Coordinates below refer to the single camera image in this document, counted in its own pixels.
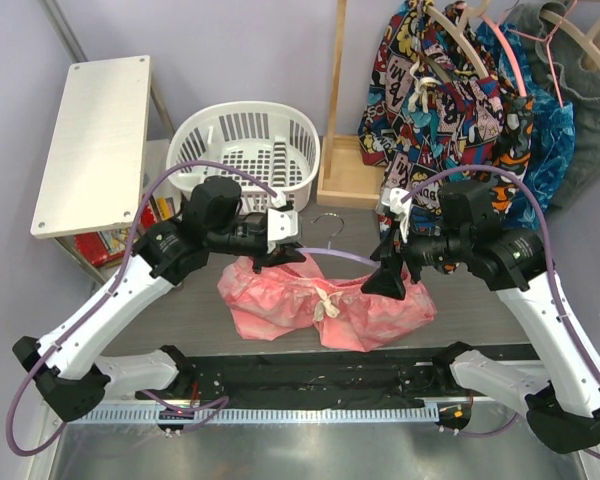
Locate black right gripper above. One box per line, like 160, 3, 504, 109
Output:
362, 215, 470, 299

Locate lilac plastic hanger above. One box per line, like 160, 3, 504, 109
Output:
299, 212, 379, 267

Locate pink patterned shorts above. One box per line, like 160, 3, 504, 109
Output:
217, 257, 436, 352

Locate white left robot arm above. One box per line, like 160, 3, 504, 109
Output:
13, 176, 305, 422

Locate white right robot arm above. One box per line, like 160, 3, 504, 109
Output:
361, 180, 600, 454

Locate black orange camo shorts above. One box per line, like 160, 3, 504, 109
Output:
442, 2, 535, 276

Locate comic print shorts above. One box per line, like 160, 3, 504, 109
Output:
357, 0, 506, 236

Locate blue patterned shorts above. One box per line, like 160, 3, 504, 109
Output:
477, 22, 575, 229

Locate pink plastic hanger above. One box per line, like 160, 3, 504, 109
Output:
481, 14, 527, 97

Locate grey green shorts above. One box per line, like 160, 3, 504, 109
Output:
502, 2, 600, 214

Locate beige wooden hanger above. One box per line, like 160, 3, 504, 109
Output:
540, 1, 600, 74
416, 1, 490, 79

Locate beige wooden hanger far right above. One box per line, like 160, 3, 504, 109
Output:
540, 1, 600, 74

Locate wooden clothes rack stand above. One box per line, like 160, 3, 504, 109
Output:
316, 1, 382, 209

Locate white plastic laundry basket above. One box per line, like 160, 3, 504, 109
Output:
166, 101, 321, 213

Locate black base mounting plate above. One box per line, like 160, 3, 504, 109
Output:
134, 347, 531, 409

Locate red book stack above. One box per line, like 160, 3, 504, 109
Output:
74, 195, 181, 268

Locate white side shelf table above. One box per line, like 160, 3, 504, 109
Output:
30, 55, 166, 285

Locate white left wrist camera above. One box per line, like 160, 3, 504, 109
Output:
266, 191, 301, 253

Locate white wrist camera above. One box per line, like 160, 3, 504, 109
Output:
266, 191, 301, 253
375, 188, 412, 240

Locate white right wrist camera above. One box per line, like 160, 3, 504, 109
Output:
375, 188, 412, 240

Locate slotted white cable duct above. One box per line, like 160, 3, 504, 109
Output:
74, 403, 439, 426

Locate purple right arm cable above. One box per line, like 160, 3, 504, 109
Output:
402, 164, 600, 470

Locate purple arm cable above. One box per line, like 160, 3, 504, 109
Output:
4, 162, 289, 457
402, 164, 600, 470

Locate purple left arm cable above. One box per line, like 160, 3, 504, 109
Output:
4, 162, 289, 457

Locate thin pink wire hanger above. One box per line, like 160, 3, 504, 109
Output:
505, 1, 577, 107

